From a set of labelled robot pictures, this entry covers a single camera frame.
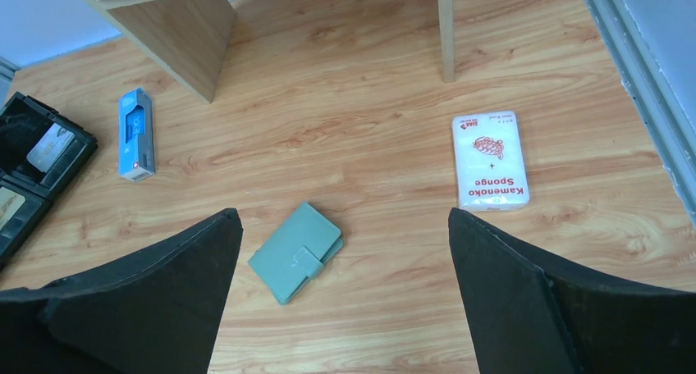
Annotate black compartment tray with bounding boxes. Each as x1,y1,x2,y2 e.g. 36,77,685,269
1,92,98,268

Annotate white Kamenoko sponge pack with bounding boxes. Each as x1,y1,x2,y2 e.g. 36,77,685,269
451,111,530,212

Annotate silver card in tray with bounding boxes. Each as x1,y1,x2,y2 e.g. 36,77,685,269
26,123,75,173

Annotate wooden shelf unit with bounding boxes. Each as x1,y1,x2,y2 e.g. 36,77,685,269
61,0,456,104

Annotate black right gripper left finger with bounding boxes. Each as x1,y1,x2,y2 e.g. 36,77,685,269
1,208,243,373

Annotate teal card holder wallet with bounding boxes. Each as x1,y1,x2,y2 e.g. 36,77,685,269
248,202,343,305

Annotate gold card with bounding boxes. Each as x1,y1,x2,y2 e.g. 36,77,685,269
0,187,26,229

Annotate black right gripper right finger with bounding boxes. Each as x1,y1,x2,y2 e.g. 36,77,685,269
448,208,695,373

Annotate blue slim box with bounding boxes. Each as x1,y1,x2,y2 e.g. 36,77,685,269
118,88,156,182

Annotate aluminium frame rail right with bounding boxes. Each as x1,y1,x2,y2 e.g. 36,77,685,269
584,0,695,219

